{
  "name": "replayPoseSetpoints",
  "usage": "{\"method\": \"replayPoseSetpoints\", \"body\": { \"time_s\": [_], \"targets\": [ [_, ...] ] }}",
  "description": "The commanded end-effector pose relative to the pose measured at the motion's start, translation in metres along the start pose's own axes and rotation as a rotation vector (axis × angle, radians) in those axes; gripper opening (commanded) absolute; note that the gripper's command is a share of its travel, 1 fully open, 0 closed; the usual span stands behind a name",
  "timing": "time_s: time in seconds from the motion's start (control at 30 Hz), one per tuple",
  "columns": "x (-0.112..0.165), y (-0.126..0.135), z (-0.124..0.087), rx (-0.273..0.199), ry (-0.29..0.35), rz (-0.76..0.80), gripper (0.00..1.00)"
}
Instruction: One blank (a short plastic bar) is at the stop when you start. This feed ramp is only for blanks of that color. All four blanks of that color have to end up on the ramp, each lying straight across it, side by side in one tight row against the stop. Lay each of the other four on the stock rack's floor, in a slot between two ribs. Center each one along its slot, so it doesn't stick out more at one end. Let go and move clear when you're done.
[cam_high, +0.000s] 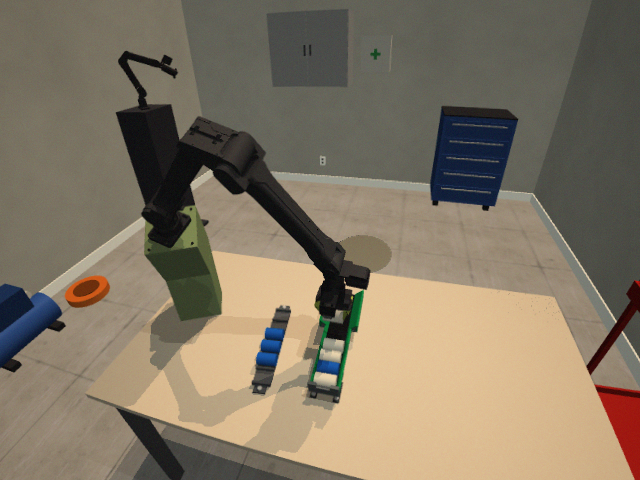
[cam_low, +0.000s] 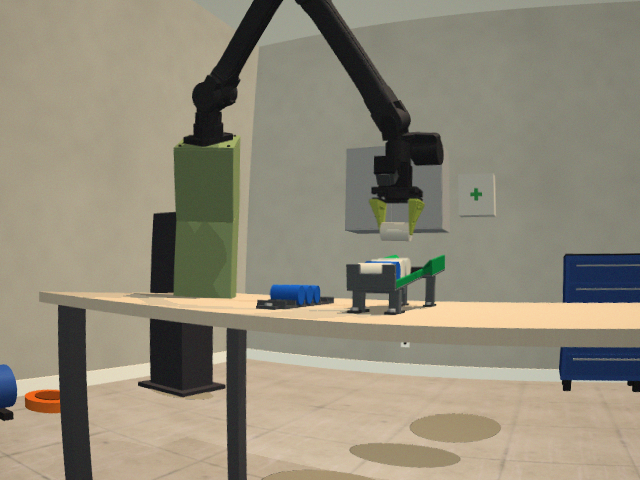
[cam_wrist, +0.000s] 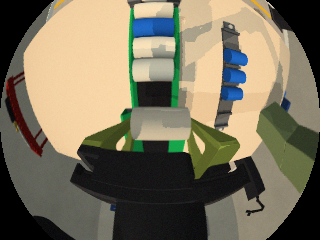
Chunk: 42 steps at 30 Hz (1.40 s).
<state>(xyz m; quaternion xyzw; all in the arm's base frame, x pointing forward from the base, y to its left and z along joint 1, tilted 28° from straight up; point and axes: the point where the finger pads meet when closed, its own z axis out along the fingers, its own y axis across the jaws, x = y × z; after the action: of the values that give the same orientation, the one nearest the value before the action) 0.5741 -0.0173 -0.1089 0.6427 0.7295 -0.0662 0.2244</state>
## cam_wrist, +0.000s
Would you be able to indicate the blue plastic bar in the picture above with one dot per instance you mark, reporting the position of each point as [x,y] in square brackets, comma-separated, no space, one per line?
[150,27]
[232,93]
[234,76]
[235,57]

